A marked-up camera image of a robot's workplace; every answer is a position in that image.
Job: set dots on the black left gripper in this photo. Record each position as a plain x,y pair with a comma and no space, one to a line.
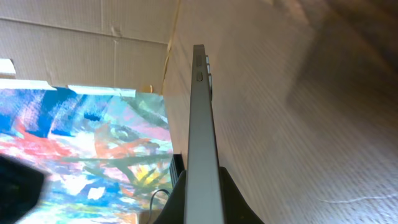
21,186

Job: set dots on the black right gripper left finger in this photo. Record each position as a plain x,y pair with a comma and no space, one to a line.
174,209

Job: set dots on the colourful painted cloth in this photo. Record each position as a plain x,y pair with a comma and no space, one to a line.
106,155

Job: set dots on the Samsung Galaxy smartphone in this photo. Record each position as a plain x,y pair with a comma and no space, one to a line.
203,197

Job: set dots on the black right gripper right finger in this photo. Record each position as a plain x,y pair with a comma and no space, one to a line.
237,211

